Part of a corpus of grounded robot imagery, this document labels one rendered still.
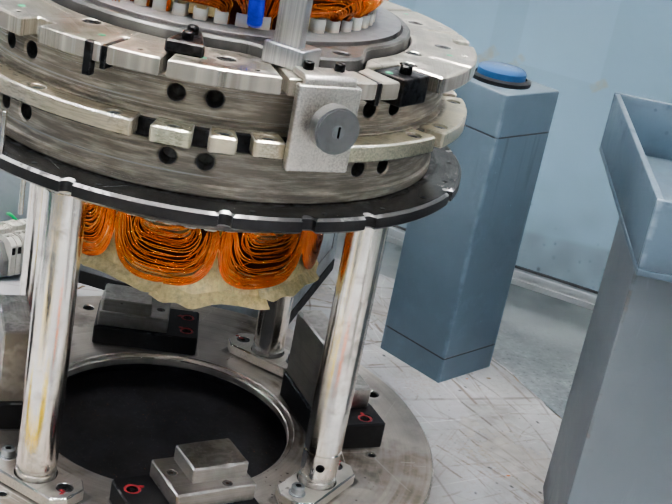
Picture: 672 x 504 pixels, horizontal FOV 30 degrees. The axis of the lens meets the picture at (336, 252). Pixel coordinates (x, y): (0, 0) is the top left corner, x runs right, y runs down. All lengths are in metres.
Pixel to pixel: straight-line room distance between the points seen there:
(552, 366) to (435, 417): 2.05
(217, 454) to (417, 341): 0.32
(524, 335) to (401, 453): 2.28
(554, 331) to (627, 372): 2.44
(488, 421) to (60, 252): 0.43
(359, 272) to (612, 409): 0.18
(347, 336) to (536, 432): 0.29
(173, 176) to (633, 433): 0.34
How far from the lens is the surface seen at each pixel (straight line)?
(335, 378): 0.79
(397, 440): 0.92
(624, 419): 0.82
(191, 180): 0.68
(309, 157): 0.66
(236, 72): 0.64
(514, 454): 0.99
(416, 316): 1.07
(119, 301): 0.97
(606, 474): 0.84
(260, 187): 0.68
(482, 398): 1.06
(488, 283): 1.06
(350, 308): 0.77
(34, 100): 0.69
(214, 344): 1.01
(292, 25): 0.66
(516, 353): 3.07
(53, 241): 0.73
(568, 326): 3.30
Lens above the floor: 1.25
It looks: 21 degrees down
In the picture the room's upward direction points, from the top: 11 degrees clockwise
